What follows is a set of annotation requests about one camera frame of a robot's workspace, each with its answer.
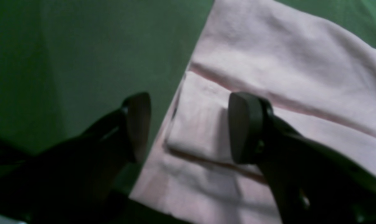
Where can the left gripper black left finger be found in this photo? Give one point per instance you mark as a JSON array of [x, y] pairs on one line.
[[73, 181]]

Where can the pink t-shirt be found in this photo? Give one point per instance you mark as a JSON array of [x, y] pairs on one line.
[[317, 76]]

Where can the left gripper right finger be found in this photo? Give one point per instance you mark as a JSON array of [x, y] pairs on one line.
[[310, 182]]

